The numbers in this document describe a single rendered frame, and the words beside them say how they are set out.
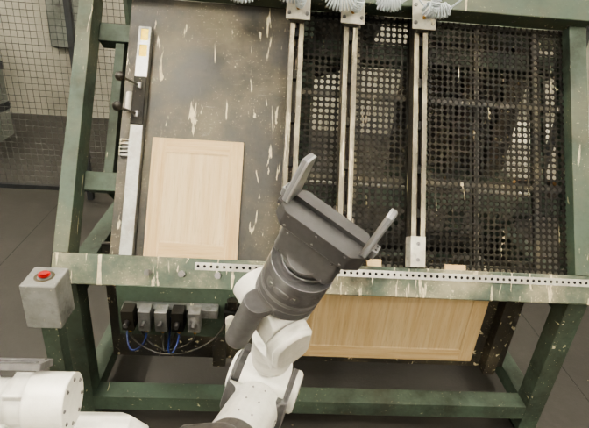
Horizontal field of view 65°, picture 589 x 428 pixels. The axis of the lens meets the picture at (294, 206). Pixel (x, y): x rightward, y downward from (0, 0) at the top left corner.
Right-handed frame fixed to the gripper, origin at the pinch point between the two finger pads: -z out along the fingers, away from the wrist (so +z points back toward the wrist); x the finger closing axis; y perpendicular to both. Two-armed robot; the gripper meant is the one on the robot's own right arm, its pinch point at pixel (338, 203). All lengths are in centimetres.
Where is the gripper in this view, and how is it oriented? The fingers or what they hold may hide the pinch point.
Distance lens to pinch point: 52.5
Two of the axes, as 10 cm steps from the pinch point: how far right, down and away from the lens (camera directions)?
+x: -8.0, -5.7, 1.7
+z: -3.5, 6.8, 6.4
